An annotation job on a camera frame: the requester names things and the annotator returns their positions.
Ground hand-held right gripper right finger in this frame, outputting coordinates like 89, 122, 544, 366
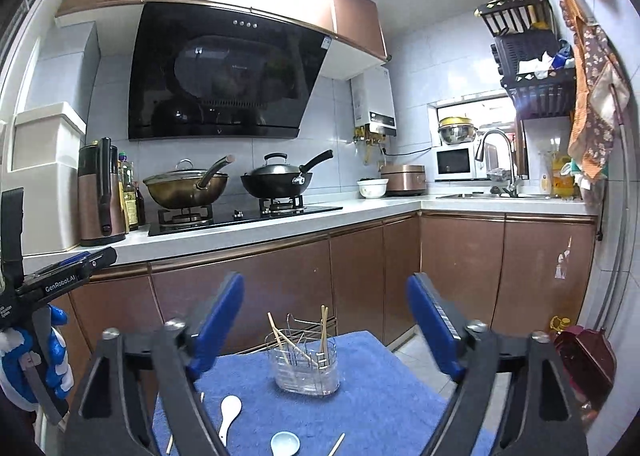
405, 272, 587, 456

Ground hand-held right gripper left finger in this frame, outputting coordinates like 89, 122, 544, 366
64, 272, 246, 456

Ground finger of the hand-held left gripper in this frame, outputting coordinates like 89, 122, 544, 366
47, 246, 119, 284

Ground white ceramic spoon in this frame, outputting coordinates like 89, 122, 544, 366
218, 396, 243, 439

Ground clear utensil holder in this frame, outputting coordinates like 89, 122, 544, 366
268, 316, 340, 397

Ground light blue ceramic spoon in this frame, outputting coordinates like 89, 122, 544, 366
270, 431, 301, 456

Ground person's left hand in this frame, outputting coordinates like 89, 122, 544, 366
0, 306, 71, 410

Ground brown base cabinets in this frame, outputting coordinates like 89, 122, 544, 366
50, 211, 599, 367

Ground brown electric kettle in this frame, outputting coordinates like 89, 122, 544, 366
77, 137, 127, 247

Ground dark sauce bottle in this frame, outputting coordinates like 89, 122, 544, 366
134, 181, 147, 227

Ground green cap oil bottle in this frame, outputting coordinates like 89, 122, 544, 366
117, 151, 140, 232

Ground blue towel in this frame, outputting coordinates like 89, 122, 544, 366
152, 331, 496, 456

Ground white pipe casing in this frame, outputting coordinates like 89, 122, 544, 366
10, 21, 101, 257

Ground black gas stove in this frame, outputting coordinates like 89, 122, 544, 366
147, 196, 344, 237

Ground bronze wok with lid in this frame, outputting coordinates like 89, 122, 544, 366
143, 154, 237, 210

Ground steel sink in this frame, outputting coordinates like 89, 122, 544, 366
436, 191, 551, 201

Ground bronze rice cooker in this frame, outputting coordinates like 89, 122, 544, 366
380, 163, 427, 197

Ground white bowl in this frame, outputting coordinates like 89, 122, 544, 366
357, 178, 389, 200

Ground white microwave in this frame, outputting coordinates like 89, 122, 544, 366
433, 143, 497, 182

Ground black wok with lid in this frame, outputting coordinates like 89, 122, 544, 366
240, 150, 334, 199

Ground steel faucet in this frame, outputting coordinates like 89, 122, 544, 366
475, 128, 522, 198

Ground stacked metal pots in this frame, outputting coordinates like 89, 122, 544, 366
438, 116, 479, 146

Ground yellow detergent bottle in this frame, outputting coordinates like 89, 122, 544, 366
549, 151, 574, 198

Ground kitchen window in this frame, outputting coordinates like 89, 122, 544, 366
427, 93, 522, 179

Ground white water heater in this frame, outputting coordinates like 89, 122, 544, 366
350, 68, 399, 167

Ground black glass range hood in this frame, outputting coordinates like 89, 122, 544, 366
127, 1, 336, 142

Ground orange hanging cloth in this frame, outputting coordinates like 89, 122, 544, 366
552, 0, 603, 182

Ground white crumpled bag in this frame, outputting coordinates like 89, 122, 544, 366
516, 52, 554, 75

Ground black toaster oven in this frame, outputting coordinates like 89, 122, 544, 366
491, 31, 562, 78

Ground brown floral apron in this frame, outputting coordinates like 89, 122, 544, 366
567, 23, 632, 173

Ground black power cable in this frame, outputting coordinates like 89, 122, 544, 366
381, 145, 434, 158

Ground black wall rack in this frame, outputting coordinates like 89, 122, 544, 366
475, 0, 579, 120

